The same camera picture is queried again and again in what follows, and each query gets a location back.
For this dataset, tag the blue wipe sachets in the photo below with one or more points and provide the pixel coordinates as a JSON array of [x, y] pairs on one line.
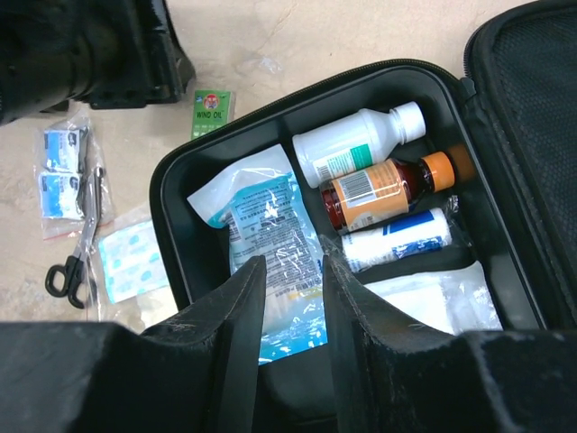
[[66, 154]]

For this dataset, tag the small white blue tube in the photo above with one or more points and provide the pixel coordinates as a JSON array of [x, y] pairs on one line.
[[422, 232]]

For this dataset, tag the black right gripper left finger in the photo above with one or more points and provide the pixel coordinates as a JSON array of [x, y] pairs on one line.
[[205, 358]]

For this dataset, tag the black handled scissors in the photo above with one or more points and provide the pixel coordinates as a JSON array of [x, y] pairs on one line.
[[64, 280]]

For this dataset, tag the small orange brown bottle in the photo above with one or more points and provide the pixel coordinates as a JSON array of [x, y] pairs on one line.
[[385, 190]]

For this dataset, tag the beige bandage pack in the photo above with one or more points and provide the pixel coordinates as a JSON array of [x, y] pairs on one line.
[[127, 281]]

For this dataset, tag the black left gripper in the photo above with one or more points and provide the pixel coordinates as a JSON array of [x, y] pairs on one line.
[[106, 54]]

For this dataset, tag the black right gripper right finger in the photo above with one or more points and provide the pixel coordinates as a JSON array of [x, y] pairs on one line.
[[375, 352]]

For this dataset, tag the white gauze packet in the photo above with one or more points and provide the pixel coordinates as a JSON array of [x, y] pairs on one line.
[[450, 301]]

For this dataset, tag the white green medicine bottle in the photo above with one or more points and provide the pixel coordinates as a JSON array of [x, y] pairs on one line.
[[356, 141]]

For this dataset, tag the green small box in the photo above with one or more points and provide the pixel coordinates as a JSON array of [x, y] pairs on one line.
[[212, 109]]

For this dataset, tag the blue clear plastic pouch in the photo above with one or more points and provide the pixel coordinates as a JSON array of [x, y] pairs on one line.
[[258, 200]]

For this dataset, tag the red black medicine kit case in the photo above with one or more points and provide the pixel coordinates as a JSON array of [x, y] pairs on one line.
[[503, 139]]

